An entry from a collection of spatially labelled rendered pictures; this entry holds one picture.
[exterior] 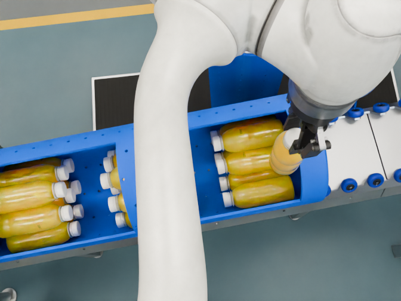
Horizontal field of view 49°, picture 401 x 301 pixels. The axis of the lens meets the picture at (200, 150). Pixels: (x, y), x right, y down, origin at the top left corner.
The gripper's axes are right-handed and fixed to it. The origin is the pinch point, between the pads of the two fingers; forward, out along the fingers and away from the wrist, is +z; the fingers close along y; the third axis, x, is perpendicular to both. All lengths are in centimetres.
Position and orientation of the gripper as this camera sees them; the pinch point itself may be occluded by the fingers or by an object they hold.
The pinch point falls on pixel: (296, 134)
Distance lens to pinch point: 80.0
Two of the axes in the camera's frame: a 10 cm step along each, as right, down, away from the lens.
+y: -1.8, -9.5, 2.6
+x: -9.8, 1.9, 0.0
